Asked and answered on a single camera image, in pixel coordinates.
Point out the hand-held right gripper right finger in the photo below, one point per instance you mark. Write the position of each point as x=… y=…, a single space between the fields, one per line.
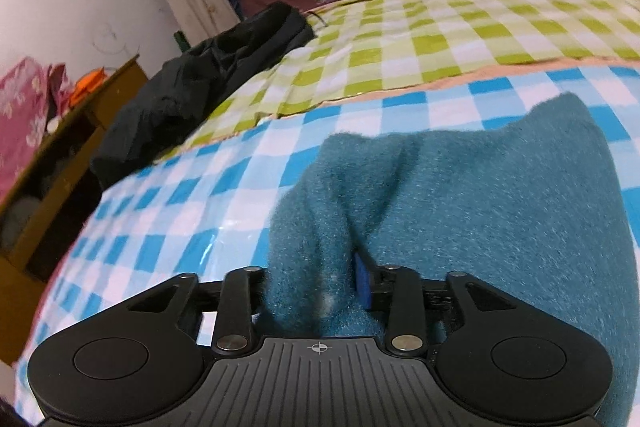
x=362 y=282

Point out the blue checked bed sheet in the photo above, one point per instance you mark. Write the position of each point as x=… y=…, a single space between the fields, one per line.
x=175 y=207

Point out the small white jar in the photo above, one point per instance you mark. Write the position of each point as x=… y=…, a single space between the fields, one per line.
x=52 y=124

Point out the teal fleece garment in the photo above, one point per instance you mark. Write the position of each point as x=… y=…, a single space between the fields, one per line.
x=475 y=207

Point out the green checked bed sheet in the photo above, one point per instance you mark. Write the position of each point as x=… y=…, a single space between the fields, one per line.
x=450 y=32

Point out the green bottle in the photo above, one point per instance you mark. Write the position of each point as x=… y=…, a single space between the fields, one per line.
x=180 y=42

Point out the wooden cabinet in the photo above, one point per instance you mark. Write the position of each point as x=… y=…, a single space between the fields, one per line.
x=115 y=92

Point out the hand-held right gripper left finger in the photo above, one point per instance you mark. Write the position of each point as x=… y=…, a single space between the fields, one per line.
x=242 y=287

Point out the orange packet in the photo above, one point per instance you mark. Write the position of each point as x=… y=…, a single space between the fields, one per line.
x=85 y=87

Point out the grey cloth bundle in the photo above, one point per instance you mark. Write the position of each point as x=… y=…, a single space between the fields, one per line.
x=17 y=214

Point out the black clothes pile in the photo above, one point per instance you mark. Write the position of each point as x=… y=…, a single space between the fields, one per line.
x=175 y=97

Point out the pink floral cloth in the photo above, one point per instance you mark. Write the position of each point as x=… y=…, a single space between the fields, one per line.
x=20 y=117

